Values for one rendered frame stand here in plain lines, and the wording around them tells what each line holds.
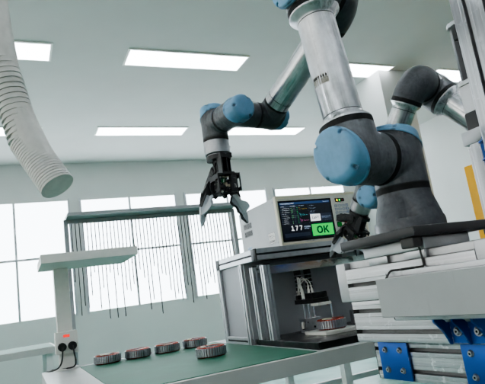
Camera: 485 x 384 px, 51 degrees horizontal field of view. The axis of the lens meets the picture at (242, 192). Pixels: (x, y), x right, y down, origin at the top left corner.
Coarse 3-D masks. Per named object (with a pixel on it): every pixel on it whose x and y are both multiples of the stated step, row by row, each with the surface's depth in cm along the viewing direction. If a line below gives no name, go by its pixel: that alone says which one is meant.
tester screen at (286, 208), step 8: (320, 200) 216; (328, 200) 217; (280, 208) 207; (288, 208) 209; (296, 208) 210; (304, 208) 212; (312, 208) 213; (320, 208) 215; (328, 208) 216; (288, 216) 208; (296, 216) 209; (304, 216) 211; (288, 224) 207; (296, 224) 208; (304, 224) 210; (288, 232) 206; (296, 232) 208; (312, 232) 210
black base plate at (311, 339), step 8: (280, 336) 201; (288, 336) 196; (296, 336) 192; (304, 336) 188; (312, 336) 184; (320, 336) 180; (328, 336) 176; (336, 336) 173; (344, 336) 169; (352, 336) 167; (264, 344) 196; (272, 344) 191; (280, 344) 184; (288, 344) 179; (296, 344) 174; (304, 344) 169; (312, 344) 164; (320, 344) 161; (328, 344) 162; (336, 344) 163; (344, 344) 165
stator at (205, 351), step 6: (198, 348) 183; (204, 348) 181; (210, 348) 180; (216, 348) 181; (222, 348) 182; (198, 354) 182; (204, 354) 180; (210, 354) 180; (216, 354) 180; (222, 354) 182
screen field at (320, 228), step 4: (312, 224) 211; (316, 224) 212; (320, 224) 213; (324, 224) 214; (328, 224) 214; (332, 224) 215; (312, 228) 211; (316, 228) 212; (320, 228) 212; (324, 228) 213; (328, 228) 214; (332, 228) 215; (316, 232) 211; (320, 232) 212; (324, 232) 213; (328, 232) 214; (332, 232) 214
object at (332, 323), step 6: (324, 318) 192; (330, 318) 193; (336, 318) 185; (342, 318) 186; (318, 324) 187; (324, 324) 185; (330, 324) 184; (336, 324) 184; (342, 324) 185; (324, 330) 185
